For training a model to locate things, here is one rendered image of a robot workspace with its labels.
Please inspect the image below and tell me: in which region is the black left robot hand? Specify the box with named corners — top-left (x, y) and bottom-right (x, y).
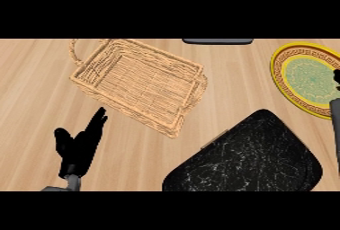
top-left (54, 106), bottom-right (110, 180)

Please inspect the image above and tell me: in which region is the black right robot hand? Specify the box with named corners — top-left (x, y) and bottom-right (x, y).
top-left (332, 68), bottom-right (340, 92)

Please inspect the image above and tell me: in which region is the yellow and green plate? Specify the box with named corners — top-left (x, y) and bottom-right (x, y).
top-left (270, 41), bottom-right (340, 120)

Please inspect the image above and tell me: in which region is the wicker basket tray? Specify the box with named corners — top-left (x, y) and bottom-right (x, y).
top-left (69, 39), bottom-right (211, 139)

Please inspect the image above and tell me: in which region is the dark grey appliance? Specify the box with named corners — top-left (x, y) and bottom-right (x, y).
top-left (181, 39), bottom-right (256, 46)

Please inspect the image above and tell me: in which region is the black marble cutting board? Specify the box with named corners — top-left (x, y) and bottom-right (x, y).
top-left (162, 109), bottom-right (324, 192)

